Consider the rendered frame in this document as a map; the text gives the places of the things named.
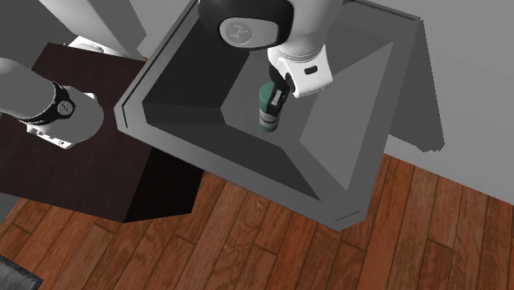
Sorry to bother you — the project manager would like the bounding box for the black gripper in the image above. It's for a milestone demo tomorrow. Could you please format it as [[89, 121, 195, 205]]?
[[267, 63, 297, 119]]

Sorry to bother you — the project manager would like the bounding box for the green bottle with pale label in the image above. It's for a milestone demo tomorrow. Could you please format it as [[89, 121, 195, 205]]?
[[258, 82, 283, 135]]

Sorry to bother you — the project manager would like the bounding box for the dark grey textured object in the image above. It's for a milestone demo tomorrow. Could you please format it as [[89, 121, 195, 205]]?
[[0, 254, 44, 290]]

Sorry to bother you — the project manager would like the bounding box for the grey square sink basin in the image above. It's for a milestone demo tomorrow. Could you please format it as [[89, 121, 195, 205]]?
[[114, 0, 423, 232]]

